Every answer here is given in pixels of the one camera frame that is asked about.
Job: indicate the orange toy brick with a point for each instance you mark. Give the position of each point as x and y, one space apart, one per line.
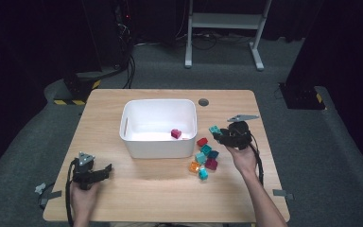
194 167

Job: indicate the light teal toy brick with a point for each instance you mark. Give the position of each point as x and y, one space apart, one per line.
200 157

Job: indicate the black yellow-striped stand base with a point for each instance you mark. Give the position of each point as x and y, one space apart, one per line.
75 86

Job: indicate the dark equipment rack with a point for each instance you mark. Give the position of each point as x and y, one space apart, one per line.
113 38

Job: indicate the black curtain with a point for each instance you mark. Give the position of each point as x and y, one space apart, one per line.
343 47
19 63

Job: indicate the grey table grommet hole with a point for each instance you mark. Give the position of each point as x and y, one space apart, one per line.
203 102

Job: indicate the grey tape strip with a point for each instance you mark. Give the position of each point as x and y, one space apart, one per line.
280 192
52 195

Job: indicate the red toy brick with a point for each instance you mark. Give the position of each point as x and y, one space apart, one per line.
202 142

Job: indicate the white plastic bin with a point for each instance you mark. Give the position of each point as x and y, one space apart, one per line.
157 116

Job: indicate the white metal stand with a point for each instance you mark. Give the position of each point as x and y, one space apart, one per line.
227 20

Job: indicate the person's right hand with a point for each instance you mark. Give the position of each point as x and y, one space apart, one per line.
245 160

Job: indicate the dark blue toy brick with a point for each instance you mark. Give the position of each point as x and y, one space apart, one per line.
214 154

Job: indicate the mint green toy brick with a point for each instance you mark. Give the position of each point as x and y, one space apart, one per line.
215 129

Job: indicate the person's left hand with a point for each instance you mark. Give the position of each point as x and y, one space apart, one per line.
83 200

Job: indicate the cyan toy brick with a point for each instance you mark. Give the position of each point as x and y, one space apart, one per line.
203 173

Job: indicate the magenta toy brick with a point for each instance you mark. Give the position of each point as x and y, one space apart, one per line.
211 164
176 133

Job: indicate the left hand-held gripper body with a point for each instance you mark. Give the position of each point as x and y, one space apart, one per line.
85 175

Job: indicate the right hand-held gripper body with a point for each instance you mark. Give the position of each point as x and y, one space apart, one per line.
238 135

